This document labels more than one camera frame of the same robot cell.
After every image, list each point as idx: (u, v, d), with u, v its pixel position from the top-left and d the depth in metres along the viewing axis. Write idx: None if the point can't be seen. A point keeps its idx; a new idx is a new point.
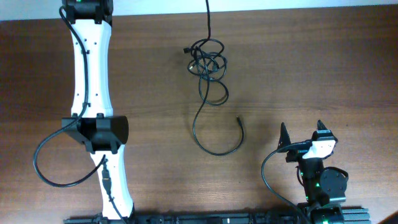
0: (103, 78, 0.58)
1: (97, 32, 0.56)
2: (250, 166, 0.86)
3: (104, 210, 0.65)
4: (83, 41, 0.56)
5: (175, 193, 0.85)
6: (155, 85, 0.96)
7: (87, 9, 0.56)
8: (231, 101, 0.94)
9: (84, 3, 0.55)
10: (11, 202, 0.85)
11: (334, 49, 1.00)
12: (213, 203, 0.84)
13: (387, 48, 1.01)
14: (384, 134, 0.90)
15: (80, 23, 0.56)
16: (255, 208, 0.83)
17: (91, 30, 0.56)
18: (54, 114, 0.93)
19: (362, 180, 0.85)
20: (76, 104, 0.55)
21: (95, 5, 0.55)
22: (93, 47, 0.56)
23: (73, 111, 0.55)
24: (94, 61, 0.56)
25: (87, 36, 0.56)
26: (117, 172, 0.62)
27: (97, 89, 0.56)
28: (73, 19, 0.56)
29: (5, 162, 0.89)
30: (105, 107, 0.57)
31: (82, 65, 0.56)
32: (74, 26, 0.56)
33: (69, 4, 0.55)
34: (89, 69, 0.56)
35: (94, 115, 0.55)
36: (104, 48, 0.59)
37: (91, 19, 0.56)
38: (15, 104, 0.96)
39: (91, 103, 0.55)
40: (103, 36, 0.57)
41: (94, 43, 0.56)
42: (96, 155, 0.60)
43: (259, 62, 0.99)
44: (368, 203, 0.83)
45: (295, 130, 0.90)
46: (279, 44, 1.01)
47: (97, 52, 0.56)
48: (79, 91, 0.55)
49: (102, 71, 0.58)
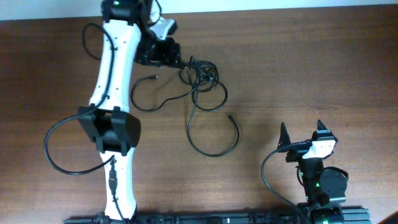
0: (126, 76, 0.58)
1: (129, 32, 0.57)
2: (250, 165, 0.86)
3: (107, 208, 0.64)
4: (112, 38, 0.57)
5: (175, 194, 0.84)
6: (156, 85, 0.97)
7: (122, 14, 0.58)
8: (231, 101, 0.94)
9: (120, 7, 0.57)
10: (10, 202, 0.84)
11: (333, 49, 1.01)
12: (214, 203, 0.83)
13: (387, 48, 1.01)
14: (384, 134, 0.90)
15: (113, 22, 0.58)
16: (255, 209, 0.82)
17: (122, 29, 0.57)
18: (53, 114, 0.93)
19: (363, 179, 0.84)
20: (96, 95, 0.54)
21: (130, 10, 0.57)
22: (122, 45, 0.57)
23: (91, 101, 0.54)
24: (121, 58, 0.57)
25: (118, 34, 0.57)
26: (124, 173, 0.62)
27: (119, 84, 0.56)
28: (109, 20, 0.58)
29: (5, 161, 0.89)
30: (122, 102, 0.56)
31: (108, 60, 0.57)
32: (107, 25, 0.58)
33: (107, 7, 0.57)
34: (114, 65, 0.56)
35: (111, 107, 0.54)
36: (132, 48, 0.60)
37: (124, 22, 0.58)
38: (15, 104, 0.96)
39: (110, 96, 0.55)
40: (133, 37, 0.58)
41: (123, 41, 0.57)
42: (106, 155, 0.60)
43: (260, 61, 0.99)
44: (368, 203, 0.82)
45: (296, 130, 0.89)
46: (279, 44, 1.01)
47: (125, 50, 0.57)
48: (101, 83, 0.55)
49: (126, 70, 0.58)
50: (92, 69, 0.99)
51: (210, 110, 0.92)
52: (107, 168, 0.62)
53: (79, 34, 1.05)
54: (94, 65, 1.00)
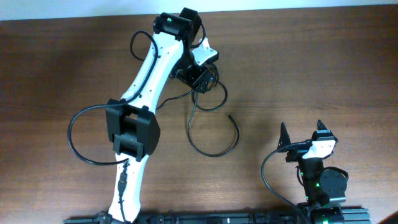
0: (161, 83, 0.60)
1: (175, 45, 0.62)
2: (250, 165, 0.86)
3: (111, 208, 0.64)
4: (158, 48, 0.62)
5: (175, 194, 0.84)
6: None
7: (171, 31, 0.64)
8: (231, 101, 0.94)
9: (172, 25, 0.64)
10: (9, 202, 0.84)
11: (334, 48, 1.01)
12: (214, 203, 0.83)
13: (387, 48, 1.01)
14: (384, 134, 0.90)
15: (162, 35, 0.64)
16: (255, 209, 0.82)
17: (169, 42, 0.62)
18: (54, 114, 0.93)
19: (363, 179, 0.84)
20: (129, 91, 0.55)
21: (180, 28, 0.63)
22: (166, 54, 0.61)
23: (123, 96, 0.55)
24: (161, 65, 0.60)
25: (165, 45, 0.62)
26: (134, 178, 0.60)
27: (153, 87, 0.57)
28: (159, 32, 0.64)
29: (5, 161, 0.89)
30: (152, 104, 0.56)
31: (148, 65, 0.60)
32: (157, 36, 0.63)
33: (161, 22, 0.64)
34: (154, 70, 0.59)
35: (140, 106, 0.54)
36: (173, 60, 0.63)
37: (173, 37, 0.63)
38: (15, 104, 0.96)
39: (142, 96, 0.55)
40: (176, 52, 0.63)
41: (167, 51, 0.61)
42: (120, 157, 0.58)
43: (260, 61, 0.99)
44: (368, 203, 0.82)
45: (296, 130, 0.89)
46: (280, 43, 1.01)
47: (167, 59, 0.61)
48: (137, 83, 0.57)
49: (163, 77, 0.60)
50: (93, 68, 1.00)
51: (210, 110, 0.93)
52: (119, 169, 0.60)
53: (81, 33, 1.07)
54: (94, 65, 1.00)
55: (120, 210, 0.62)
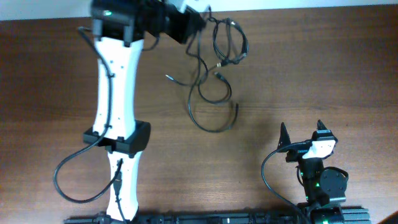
0: (129, 98, 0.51)
1: (127, 56, 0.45)
2: (250, 165, 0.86)
3: (109, 208, 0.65)
4: (107, 63, 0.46)
5: (175, 193, 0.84)
6: (155, 85, 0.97)
7: (117, 22, 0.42)
8: (230, 101, 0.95)
9: (112, 15, 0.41)
10: (9, 202, 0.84)
11: (333, 49, 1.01)
12: (213, 203, 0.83)
13: (387, 48, 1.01)
14: (384, 134, 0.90)
15: (106, 40, 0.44)
16: (255, 208, 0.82)
17: (117, 51, 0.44)
18: (54, 114, 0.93)
19: (363, 179, 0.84)
20: (98, 124, 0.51)
21: (127, 22, 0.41)
22: (120, 71, 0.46)
23: (94, 128, 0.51)
24: (120, 86, 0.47)
25: (114, 58, 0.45)
26: (129, 175, 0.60)
27: (121, 113, 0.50)
28: (101, 36, 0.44)
29: (5, 161, 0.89)
30: (128, 127, 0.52)
31: (106, 88, 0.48)
32: (100, 45, 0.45)
33: (97, 19, 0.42)
34: (114, 93, 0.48)
35: (114, 137, 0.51)
36: (134, 65, 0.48)
37: (120, 41, 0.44)
38: (15, 104, 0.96)
39: (113, 126, 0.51)
40: (134, 58, 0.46)
41: (121, 66, 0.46)
42: (113, 155, 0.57)
43: (260, 61, 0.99)
44: (368, 203, 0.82)
45: (296, 131, 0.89)
46: (280, 44, 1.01)
47: (124, 76, 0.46)
48: (101, 111, 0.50)
49: (129, 92, 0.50)
50: (92, 68, 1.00)
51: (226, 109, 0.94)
52: (113, 168, 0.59)
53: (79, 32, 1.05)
54: (94, 65, 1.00)
55: (118, 208, 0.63)
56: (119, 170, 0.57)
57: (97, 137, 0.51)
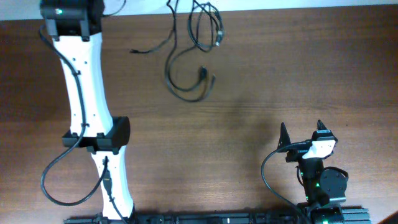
0: (100, 94, 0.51)
1: (87, 51, 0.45)
2: (250, 165, 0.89)
3: (104, 210, 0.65)
4: (69, 61, 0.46)
5: (178, 194, 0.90)
6: (152, 84, 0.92)
7: (71, 18, 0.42)
8: (231, 101, 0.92)
9: (64, 12, 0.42)
10: (18, 202, 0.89)
11: (339, 48, 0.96)
12: (214, 202, 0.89)
13: (390, 47, 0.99)
14: (383, 134, 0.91)
15: (63, 38, 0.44)
16: (255, 208, 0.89)
17: (77, 47, 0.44)
18: (48, 114, 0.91)
19: (357, 180, 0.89)
20: (74, 125, 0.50)
21: (78, 15, 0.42)
22: (84, 66, 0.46)
23: (72, 130, 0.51)
24: (87, 81, 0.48)
25: (75, 55, 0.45)
26: (117, 172, 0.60)
27: (95, 109, 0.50)
28: (57, 35, 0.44)
29: (8, 162, 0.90)
30: (105, 122, 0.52)
31: (74, 87, 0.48)
32: (59, 44, 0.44)
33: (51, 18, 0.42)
34: (84, 91, 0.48)
35: (94, 134, 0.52)
36: (96, 59, 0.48)
37: (76, 36, 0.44)
38: (5, 105, 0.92)
39: (89, 124, 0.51)
40: (94, 51, 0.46)
41: (84, 61, 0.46)
42: (97, 155, 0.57)
43: (261, 59, 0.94)
44: (359, 201, 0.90)
45: (296, 130, 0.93)
46: (283, 39, 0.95)
47: (89, 71, 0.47)
48: (75, 111, 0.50)
49: (98, 87, 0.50)
50: None
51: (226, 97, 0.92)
52: (100, 168, 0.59)
53: None
54: None
55: (114, 208, 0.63)
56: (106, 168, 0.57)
57: (78, 138, 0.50)
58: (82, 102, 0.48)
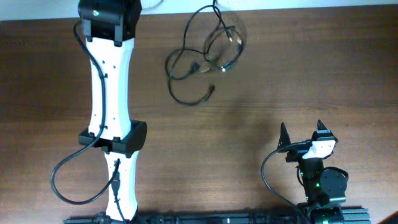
0: (124, 99, 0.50)
1: (119, 56, 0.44)
2: (250, 165, 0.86)
3: (107, 210, 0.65)
4: (99, 63, 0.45)
5: (176, 194, 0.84)
6: (155, 85, 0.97)
7: (106, 22, 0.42)
8: (231, 101, 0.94)
9: (102, 15, 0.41)
10: (9, 202, 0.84)
11: (334, 49, 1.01)
12: (214, 203, 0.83)
13: (386, 49, 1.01)
14: (384, 134, 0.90)
15: (97, 40, 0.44)
16: (255, 209, 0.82)
17: (108, 51, 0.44)
18: (53, 114, 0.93)
19: (363, 179, 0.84)
20: (93, 124, 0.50)
21: (114, 21, 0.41)
22: (112, 70, 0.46)
23: (90, 129, 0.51)
24: (113, 85, 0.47)
25: (105, 57, 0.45)
26: (127, 175, 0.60)
27: (116, 114, 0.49)
28: (91, 36, 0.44)
29: (5, 161, 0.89)
30: (124, 128, 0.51)
31: (100, 89, 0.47)
32: (91, 45, 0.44)
33: (89, 18, 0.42)
34: (107, 93, 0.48)
35: (110, 137, 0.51)
36: (126, 65, 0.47)
37: (110, 40, 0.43)
38: (15, 103, 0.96)
39: (108, 126, 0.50)
40: (125, 57, 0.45)
41: (113, 65, 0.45)
42: (110, 156, 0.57)
43: (259, 62, 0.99)
44: (368, 203, 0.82)
45: (296, 131, 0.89)
46: (280, 43, 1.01)
47: (116, 76, 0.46)
48: (96, 112, 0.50)
49: (122, 92, 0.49)
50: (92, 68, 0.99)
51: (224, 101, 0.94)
52: (111, 168, 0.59)
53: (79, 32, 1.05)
54: None
55: (116, 209, 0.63)
56: (116, 170, 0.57)
57: (94, 138, 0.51)
58: (104, 104, 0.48)
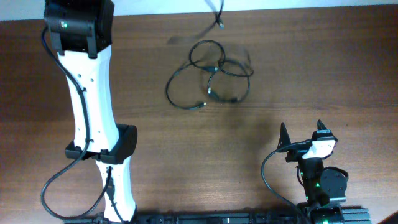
0: (106, 111, 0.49)
1: (94, 69, 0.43)
2: (250, 165, 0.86)
3: (106, 212, 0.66)
4: (76, 78, 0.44)
5: (175, 194, 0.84)
6: (155, 86, 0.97)
7: (76, 34, 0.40)
8: (231, 102, 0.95)
9: (71, 28, 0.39)
10: (10, 202, 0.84)
11: (334, 49, 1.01)
12: (214, 203, 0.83)
13: (386, 49, 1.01)
14: (384, 134, 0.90)
15: (69, 55, 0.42)
16: (255, 209, 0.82)
17: (83, 65, 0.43)
18: (53, 115, 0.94)
19: (363, 179, 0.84)
20: (79, 139, 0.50)
21: (85, 33, 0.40)
22: (90, 84, 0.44)
23: (76, 143, 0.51)
24: (93, 99, 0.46)
25: (81, 71, 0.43)
26: (121, 180, 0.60)
27: (100, 126, 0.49)
28: (62, 51, 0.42)
29: (5, 161, 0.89)
30: (110, 139, 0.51)
31: (80, 103, 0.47)
32: (64, 60, 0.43)
33: (57, 32, 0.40)
34: (89, 107, 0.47)
35: (97, 150, 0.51)
36: (104, 76, 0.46)
37: (84, 53, 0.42)
38: (16, 103, 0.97)
39: (94, 139, 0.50)
40: (101, 69, 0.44)
41: (90, 79, 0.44)
42: (101, 163, 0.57)
43: (259, 62, 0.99)
44: (368, 203, 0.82)
45: (296, 131, 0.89)
46: (280, 43, 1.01)
47: (95, 89, 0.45)
48: (79, 127, 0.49)
49: (104, 104, 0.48)
50: None
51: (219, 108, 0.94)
52: (104, 175, 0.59)
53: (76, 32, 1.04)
54: None
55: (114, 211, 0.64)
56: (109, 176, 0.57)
57: (81, 152, 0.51)
58: (87, 118, 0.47)
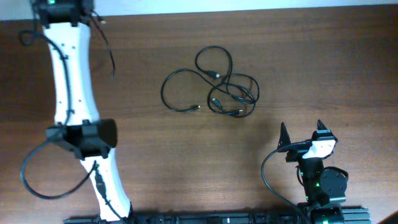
0: (86, 83, 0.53)
1: (75, 35, 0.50)
2: (250, 165, 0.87)
3: (102, 213, 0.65)
4: (58, 47, 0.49)
5: (176, 193, 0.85)
6: (155, 85, 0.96)
7: (61, 10, 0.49)
8: (231, 101, 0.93)
9: (56, 4, 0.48)
10: (11, 202, 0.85)
11: (334, 49, 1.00)
12: (214, 203, 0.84)
13: (386, 49, 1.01)
14: (384, 134, 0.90)
15: (55, 27, 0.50)
16: (255, 208, 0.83)
17: (66, 33, 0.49)
18: (51, 114, 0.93)
19: (362, 179, 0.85)
20: (60, 111, 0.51)
21: (69, 7, 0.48)
22: (71, 51, 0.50)
23: (56, 119, 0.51)
24: (74, 66, 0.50)
25: (63, 40, 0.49)
26: (109, 175, 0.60)
27: (81, 95, 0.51)
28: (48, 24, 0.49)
29: (5, 161, 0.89)
30: (91, 111, 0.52)
31: (62, 71, 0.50)
32: (49, 32, 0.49)
33: (43, 7, 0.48)
34: (70, 75, 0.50)
35: (78, 122, 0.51)
36: (83, 48, 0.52)
37: (66, 24, 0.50)
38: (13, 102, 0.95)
39: (74, 110, 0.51)
40: (81, 39, 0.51)
41: (71, 46, 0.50)
42: (86, 162, 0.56)
43: (260, 62, 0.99)
44: (368, 203, 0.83)
45: (295, 130, 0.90)
46: (280, 43, 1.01)
47: (76, 57, 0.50)
48: (61, 98, 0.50)
49: (84, 74, 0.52)
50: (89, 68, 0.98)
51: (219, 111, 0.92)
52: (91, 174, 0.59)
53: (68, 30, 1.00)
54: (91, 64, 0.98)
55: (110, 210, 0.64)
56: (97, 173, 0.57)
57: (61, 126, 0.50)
58: (69, 86, 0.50)
